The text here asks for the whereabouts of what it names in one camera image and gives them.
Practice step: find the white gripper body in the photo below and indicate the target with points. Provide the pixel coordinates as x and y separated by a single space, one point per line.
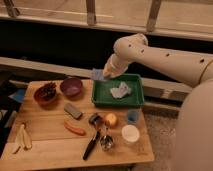
116 64

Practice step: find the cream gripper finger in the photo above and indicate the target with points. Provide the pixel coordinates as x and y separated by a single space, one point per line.
116 74
106 74

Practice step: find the blue sponge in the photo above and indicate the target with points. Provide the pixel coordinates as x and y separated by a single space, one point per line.
97 75

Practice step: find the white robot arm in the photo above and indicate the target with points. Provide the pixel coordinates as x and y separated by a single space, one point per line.
193 149

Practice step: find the green plastic tray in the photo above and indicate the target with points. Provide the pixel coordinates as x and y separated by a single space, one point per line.
102 97

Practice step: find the crumpled white cloth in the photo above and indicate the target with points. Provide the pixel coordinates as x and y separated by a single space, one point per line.
121 91

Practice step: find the purple bowl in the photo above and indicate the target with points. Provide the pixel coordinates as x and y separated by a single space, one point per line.
71 86

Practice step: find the blue cup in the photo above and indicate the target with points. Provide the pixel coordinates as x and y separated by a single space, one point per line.
132 116

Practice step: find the grey eraser block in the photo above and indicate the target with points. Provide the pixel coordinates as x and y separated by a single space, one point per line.
74 112

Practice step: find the white round container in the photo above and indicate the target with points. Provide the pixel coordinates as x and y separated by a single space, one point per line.
130 134

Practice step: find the red-brown bowl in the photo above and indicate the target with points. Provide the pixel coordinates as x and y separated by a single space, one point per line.
40 100

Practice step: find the orange carrot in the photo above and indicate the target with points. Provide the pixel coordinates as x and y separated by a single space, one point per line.
75 130

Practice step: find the metal measuring spoon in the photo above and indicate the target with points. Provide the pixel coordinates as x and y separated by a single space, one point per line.
106 141

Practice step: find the wooden board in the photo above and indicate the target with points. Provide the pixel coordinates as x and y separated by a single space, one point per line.
54 146

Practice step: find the blue object at left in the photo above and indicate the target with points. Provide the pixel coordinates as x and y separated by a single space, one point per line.
18 95

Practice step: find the peeled banana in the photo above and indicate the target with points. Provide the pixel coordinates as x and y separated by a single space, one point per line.
22 140

